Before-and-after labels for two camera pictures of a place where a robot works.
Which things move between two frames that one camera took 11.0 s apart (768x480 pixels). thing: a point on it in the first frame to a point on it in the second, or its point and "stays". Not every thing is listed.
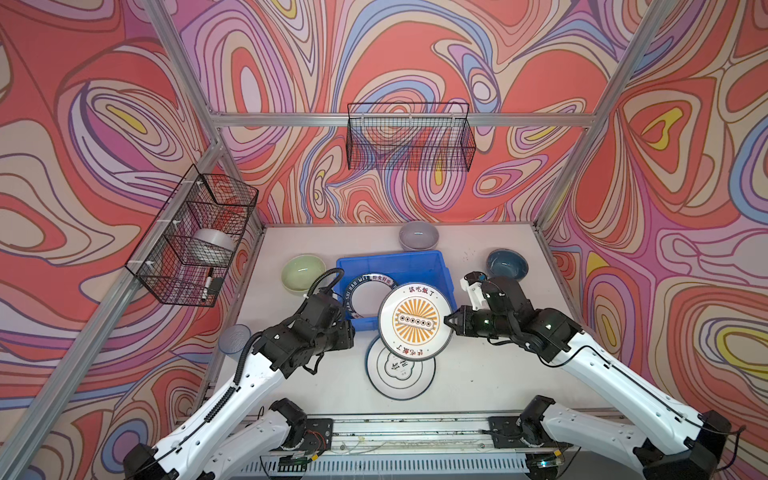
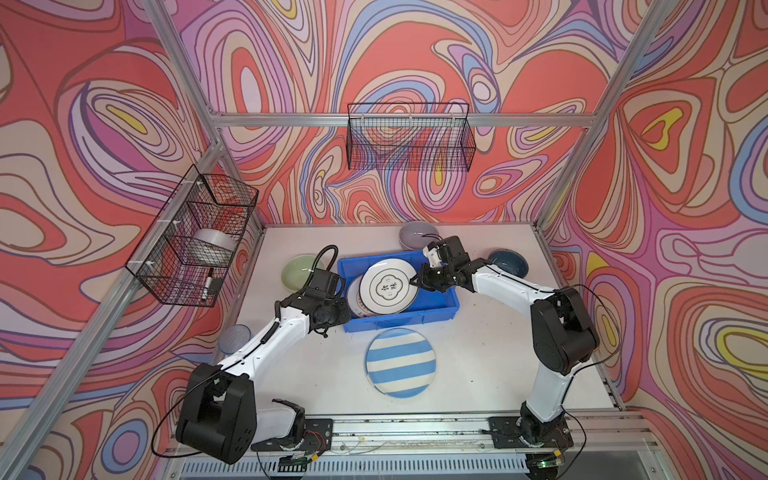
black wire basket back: [410, 136] stays
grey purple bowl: [419, 236] stays
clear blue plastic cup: [232, 340] stays
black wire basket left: [188, 255] stays
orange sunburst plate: [411, 321] to [353, 297]
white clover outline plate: [398, 378] to [385, 286]
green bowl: [299, 271] stays
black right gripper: [462, 324] to [422, 280]
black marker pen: [207, 284] stays
